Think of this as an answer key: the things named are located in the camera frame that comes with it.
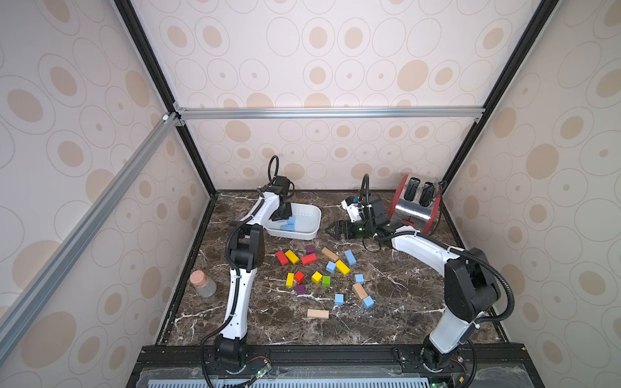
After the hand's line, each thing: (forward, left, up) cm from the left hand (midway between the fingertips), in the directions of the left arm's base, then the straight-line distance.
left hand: (288, 212), depth 106 cm
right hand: (-15, -23, +10) cm, 29 cm away
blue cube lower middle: (-38, -20, -2) cm, 43 cm away
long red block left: (-20, +1, -4) cm, 21 cm away
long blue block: (-21, -26, -3) cm, 33 cm away
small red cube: (-29, -6, -3) cm, 30 cm away
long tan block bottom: (-42, -13, -3) cm, 44 cm away
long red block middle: (-21, -10, -3) cm, 23 cm away
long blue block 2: (-5, -1, -4) cm, 7 cm away
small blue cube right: (-30, -28, -2) cm, 41 cm away
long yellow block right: (-24, -23, -4) cm, 33 cm away
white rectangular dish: (-3, -6, -5) cm, 9 cm away
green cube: (-31, -16, -2) cm, 35 cm away
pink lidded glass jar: (-35, +25, +3) cm, 44 cm away
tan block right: (-34, -28, -2) cm, 44 cm away
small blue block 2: (-25, -18, -2) cm, 31 cm away
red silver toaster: (-6, -50, +14) cm, 52 cm away
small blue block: (-3, -2, -2) cm, 4 cm away
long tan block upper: (-19, -18, -4) cm, 26 cm away
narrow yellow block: (-30, -3, -3) cm, 30 cm away
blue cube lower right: (-39, -31, -2) cm, 49 cm away
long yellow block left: (-20, -3, -4) cm, 21 cm away
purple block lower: (-34, -7, -4) cm, 35 cm away
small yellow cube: (-30, -12, -2) cm, 32 cm away
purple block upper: (-17, -10, -3) cm, 20 cm away
